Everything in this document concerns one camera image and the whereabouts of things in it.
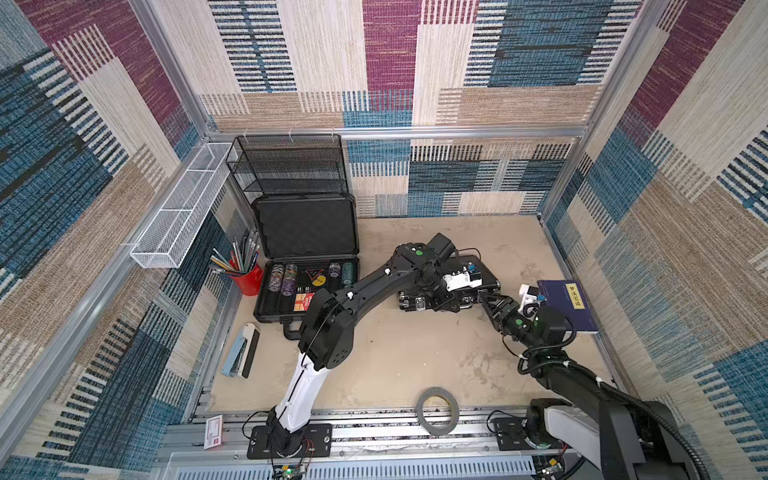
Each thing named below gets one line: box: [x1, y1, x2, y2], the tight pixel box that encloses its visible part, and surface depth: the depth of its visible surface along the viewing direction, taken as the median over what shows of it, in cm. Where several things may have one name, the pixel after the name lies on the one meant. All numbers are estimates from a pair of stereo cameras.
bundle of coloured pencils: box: [210, 237, 260, 277], surface depth 97 cm
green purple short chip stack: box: [329, 262, 341, 278], surface depth 104 cm
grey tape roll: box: [416, 387, 460, 436], surface depth 79 cm
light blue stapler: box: [222, 323, 261, 379], surface depth 87 cm
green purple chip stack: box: [282, 263, 298, 297], surface depth 101 cm
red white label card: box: [204, 414, 223, 450], surface depth 76 cm
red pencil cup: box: [234, 264, 264, 296], surface depth 97 cm
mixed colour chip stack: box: [268, 264, 284, 293], surface depth 101 cm
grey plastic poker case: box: [252, 193, 360, 341], surface depth 101 cm
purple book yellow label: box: [537, 280, 599, 334], surface depth 100 cm
